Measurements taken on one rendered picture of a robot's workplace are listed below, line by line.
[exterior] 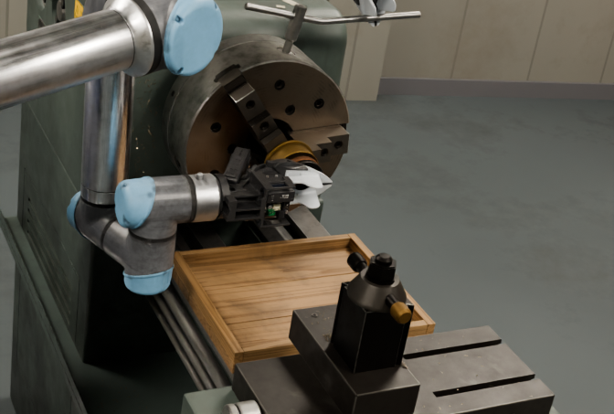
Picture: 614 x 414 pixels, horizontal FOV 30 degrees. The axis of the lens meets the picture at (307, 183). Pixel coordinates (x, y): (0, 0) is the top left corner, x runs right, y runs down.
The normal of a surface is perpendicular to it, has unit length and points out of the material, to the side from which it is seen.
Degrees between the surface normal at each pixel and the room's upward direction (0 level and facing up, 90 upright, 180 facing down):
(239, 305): 0
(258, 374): 0
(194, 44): 89
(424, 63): 90
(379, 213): 0
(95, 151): 92
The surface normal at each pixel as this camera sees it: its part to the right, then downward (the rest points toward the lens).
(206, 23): 0.79, 0.37
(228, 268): 0.14, -0.88
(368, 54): 0.29, 0.47
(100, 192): 0.00, 0.47
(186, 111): -0.79, -0.24
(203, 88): -0.61, -0.49
